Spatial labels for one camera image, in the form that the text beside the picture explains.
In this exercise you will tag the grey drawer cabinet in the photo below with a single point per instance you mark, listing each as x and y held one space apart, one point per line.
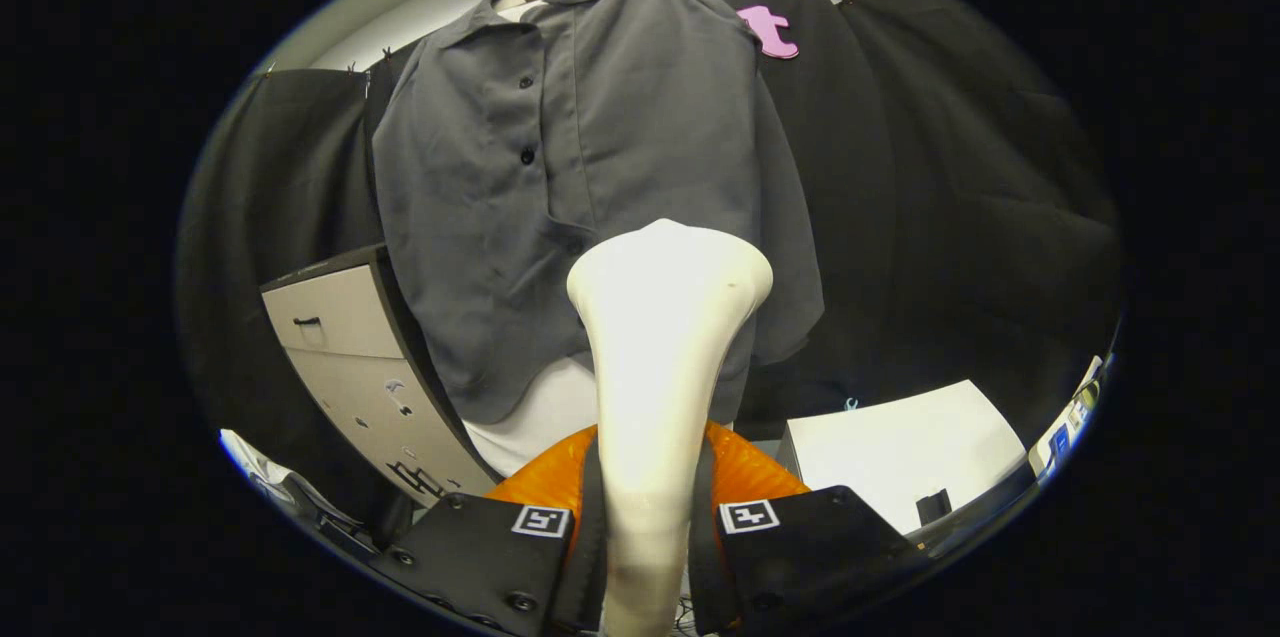
330 317

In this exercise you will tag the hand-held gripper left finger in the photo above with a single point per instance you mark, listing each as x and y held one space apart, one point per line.
592 557

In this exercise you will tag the white table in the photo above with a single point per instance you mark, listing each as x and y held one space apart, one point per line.
900 447

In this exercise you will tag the white garment steamer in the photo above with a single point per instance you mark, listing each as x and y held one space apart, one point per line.
660 367

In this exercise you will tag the grey button shirt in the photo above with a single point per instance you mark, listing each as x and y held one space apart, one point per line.
620 117

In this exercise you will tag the white mannequin torso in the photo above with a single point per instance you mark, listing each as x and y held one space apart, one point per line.
540 417

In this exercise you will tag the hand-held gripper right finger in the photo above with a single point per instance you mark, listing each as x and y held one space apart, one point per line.
702 557

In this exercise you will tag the small black box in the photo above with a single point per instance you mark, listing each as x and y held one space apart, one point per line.
933 507

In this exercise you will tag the white crumpled cloth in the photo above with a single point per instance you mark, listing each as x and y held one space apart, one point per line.
250 462

